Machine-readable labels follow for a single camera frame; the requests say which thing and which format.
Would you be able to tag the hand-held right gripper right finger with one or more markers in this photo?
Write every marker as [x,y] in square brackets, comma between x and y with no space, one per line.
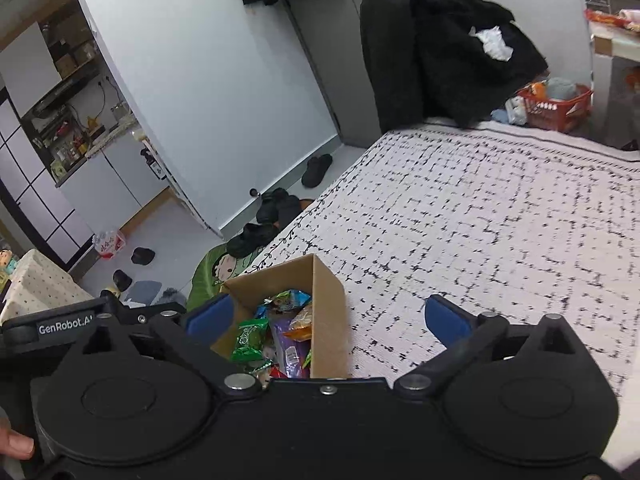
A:
[447,320]

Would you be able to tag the black coat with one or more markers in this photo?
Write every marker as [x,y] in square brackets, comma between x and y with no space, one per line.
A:
[430,50]

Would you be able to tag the white crumpled cloth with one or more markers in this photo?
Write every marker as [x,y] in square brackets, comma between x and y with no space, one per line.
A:
[492,42]

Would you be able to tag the person's left hand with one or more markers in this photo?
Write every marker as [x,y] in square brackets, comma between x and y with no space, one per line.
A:
[15,442]

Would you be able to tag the purple snack packet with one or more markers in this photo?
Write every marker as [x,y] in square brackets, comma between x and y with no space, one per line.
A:
[290,349]

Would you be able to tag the grey fuzzy cloth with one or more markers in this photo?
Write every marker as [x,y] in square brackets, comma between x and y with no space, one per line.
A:
[170,294]

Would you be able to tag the pink white plastic bag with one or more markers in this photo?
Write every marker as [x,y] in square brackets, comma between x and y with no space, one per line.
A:
[107,246]

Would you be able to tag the white desk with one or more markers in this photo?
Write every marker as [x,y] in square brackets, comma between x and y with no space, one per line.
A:
[615,55]

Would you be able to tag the black chunky shoe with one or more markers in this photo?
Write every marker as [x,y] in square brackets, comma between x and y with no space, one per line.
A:
[251,239]

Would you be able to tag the kitchen wall shelf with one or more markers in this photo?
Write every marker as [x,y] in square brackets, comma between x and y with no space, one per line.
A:
[65,60]

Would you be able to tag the black bottle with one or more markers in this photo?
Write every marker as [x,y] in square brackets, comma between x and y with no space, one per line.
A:
[151,161]

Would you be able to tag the grey blue floor cloth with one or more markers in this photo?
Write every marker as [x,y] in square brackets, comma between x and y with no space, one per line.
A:
[142,291]

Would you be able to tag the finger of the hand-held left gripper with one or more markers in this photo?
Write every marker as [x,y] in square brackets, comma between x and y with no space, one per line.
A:
[135,310]

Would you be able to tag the green cartoon floor mat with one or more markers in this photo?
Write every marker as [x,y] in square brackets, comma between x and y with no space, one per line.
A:
[215,272]

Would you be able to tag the black house slipper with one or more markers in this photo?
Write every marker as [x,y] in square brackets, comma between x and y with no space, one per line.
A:
[121,279]
[142,256]

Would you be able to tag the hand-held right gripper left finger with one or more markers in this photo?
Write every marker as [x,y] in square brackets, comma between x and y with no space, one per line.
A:
[210,317]

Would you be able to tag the black chunky shoes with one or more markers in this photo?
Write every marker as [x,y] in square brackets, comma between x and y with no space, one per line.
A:
[277,205]

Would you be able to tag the white kitchen cabinet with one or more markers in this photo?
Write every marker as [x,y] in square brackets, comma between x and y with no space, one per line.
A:
[100,187]

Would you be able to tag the brown cardboard box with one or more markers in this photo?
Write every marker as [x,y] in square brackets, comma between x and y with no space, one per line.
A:
[330,310]

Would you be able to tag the red plastic basket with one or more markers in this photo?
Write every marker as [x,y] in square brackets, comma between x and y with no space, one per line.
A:
[555,110]

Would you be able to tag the grey door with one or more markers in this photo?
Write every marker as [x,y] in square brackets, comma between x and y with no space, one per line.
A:
[325,60]

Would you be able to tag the cream dotted cloth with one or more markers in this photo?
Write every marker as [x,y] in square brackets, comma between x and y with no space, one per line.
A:
[35,285]

